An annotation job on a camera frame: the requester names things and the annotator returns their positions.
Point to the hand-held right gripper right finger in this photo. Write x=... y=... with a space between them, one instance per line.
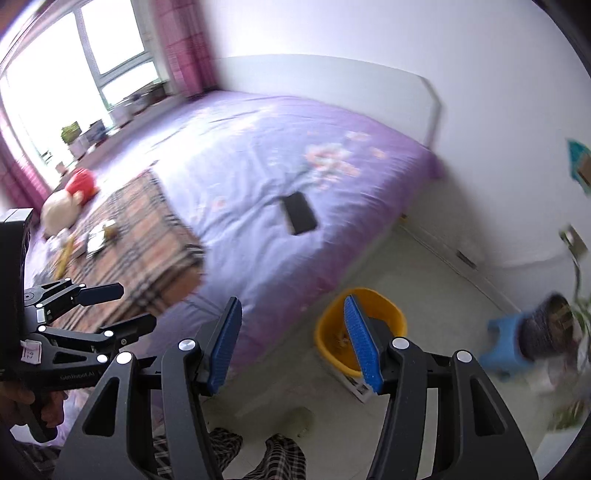
x=362 y=346

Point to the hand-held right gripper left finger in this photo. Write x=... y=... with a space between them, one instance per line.
x=226 y=350

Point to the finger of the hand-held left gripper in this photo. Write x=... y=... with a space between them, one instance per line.
x=104 y=294
x=134 y=328

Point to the yellow plastic bucket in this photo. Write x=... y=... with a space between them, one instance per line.
x=332 y=332

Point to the long yellow box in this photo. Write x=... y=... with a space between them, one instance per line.
x=64 y=258

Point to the person's left hand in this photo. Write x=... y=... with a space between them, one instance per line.
x=53 y=410

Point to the white printed carton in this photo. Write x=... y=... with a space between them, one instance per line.
x=358 y=390

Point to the red and cream plush toy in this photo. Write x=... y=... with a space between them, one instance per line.
x=57 y=212

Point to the tan plaid blanket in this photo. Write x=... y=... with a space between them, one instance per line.
x=138 y=240

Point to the small yellow wrapper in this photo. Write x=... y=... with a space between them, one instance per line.
x=110 y=230

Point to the pink patterned curtain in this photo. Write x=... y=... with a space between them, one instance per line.
x=184 y=41
x=23 y=175

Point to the person's plaid pants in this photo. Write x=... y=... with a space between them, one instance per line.
x=281 y=461

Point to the blue plastic stool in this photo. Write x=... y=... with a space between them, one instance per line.
x=501 y=364

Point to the black smartphone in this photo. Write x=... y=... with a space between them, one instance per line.
x=300 y=214

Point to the row of potted plants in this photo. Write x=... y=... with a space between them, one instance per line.
x=92 y=134

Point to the purple floral bedsheet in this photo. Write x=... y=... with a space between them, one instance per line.
x=240 y=175

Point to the dark flower pot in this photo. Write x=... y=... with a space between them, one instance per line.
x=540 y=332

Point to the window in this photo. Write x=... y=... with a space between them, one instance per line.
x=69 y=60

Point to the green trailing plant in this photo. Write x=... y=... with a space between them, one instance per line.
x=582 y=318

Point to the white bed headboard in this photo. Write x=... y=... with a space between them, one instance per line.
x=351 y=87

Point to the teal wall decoration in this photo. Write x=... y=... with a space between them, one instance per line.
x=577 y=154

